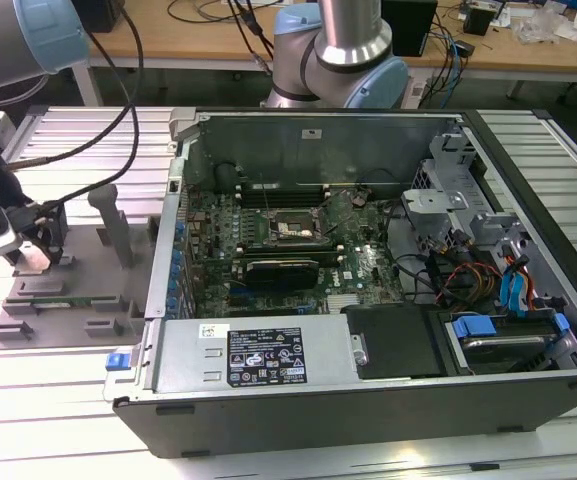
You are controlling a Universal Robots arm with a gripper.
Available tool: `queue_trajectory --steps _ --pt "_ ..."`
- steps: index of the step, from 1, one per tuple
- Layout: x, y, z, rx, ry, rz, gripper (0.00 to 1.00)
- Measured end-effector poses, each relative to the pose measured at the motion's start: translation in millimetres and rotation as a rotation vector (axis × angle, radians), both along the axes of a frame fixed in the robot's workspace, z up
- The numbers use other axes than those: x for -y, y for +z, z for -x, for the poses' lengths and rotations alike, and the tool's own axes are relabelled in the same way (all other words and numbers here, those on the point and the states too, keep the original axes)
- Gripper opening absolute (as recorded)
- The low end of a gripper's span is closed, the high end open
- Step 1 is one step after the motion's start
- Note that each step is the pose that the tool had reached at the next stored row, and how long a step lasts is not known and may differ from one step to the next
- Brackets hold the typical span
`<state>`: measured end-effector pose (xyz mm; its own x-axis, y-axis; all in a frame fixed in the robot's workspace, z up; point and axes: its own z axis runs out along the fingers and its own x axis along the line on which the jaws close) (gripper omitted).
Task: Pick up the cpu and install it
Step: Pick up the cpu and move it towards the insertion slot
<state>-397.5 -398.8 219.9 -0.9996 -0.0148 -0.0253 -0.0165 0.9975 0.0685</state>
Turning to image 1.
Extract silver CPU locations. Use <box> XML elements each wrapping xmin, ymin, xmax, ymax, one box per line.
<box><xmin>17</xmin><ymin>242</ymin><xmax>52</xmax><ymax>274</ymax></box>

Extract CPU socket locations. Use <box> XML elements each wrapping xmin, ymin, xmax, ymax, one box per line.
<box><xmin>267</xmin><ymin>209</ymin><xmax>322</xmax><ymax>244</ymax></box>

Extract grey parts rack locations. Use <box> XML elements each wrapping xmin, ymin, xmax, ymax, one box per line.
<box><xmin>0</xmin><ymin>183</ymin><xmax>162</xmax><ymax>351</ymax></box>

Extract green RAM stick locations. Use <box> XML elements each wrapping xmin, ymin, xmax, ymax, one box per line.
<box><xmin>32</xmin><ymin>298</ymin><xmax>100</xmax><ymax>308</ymax></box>

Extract black cylindrical component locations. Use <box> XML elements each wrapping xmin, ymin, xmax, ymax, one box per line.
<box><xmin>214</xmin><ymin>162</ymin><xmax>242</xmax><ymax>194</ymax></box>

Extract silver power supply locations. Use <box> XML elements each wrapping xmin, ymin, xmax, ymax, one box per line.
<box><xmin>151</xmin><ymin>317</ymin><xmax>358</xmax><ymax>394</ymax></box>

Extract large black box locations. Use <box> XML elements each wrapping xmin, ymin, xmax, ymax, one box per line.
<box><xmin>87</xmin><ymin>0</ymin><xmax>122</xmax><ymax>34</ymax></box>

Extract black graphics card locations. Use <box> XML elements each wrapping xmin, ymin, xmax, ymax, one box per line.
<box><xmin>244</xmin><ymin>257</ymin><xmax>320</xmax><ymax>291</ymax></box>

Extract RAM slot bank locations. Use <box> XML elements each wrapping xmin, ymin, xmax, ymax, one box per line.
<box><xmin>237</xmin><ymin>183</ymin><xmax>332</xmax><ymax>207</ymax></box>
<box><xmin>235</xmin><ymin>242</ymin><xmax>347</xmax><ymax>262</ymax></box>

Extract black label sticker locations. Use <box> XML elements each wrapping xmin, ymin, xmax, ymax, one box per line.
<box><xmin>226</xmin><ymin>327</ymin><xmax>308</xmax><ymax>386</ymax></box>

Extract green motherboard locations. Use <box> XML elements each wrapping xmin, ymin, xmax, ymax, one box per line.
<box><xmin>182</xmin><ymin>187</ymin><xmax>404</xmax><ymax>319</ymax></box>

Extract black open PC case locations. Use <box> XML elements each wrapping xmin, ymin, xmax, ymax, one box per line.
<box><xmin>102</xmin><ymin>107</ymin><xmax>577</xmax><ymax>459</ymax></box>

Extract black plastic cover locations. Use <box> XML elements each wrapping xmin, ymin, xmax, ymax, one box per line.
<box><xmin>341</xmin><ymin>303</ymin><xmax>444</xmax><ymax>380</ymax></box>

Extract grey metal drive cage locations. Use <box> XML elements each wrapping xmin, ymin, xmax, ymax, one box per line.
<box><xmin>400</xmin><ymin>132</ymin><xmax>532</xmax><ymax>251</ymax></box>

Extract hard disk in blue carrier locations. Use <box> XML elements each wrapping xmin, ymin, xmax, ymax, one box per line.
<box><xmin>447</xmin><ymin>312</ymin><xmax>572</xmax><ymax>376</ymax></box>

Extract small black box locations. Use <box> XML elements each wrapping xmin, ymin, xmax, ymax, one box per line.
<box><xmin>462</xmin><ymin>3</ymin><xmax>492</xmax><ymax>36</ymax></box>

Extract clear plastic bags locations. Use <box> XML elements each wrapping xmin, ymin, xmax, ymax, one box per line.
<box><xmin>512</xmin><ymin>7</ymin><xmax>575</xmax><ymax>46</ymax></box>

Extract black camera cable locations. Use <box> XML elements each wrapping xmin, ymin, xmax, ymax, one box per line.
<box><xmin>5</xmin><ymin>0</ymin><xmax>144</xmax><ymax>211</ymax></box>

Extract wooden desk white frame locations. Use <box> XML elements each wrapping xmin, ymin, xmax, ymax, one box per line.
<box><xmin>82</xmin><ymin>0</ymin><xmax>577</xmax><ymax>109</ymax></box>

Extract coloured power wire bundle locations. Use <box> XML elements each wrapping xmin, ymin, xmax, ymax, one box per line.
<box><xmin>425</xmin><ymin>247</ymin><xmax>504</xmax><ymax>307</ymax></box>

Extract blue data wire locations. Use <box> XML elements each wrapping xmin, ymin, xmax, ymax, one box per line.
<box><xmin>498</xmin><ymin>253</ymin><xmax>534</xmax><ymax>320</ymax></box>

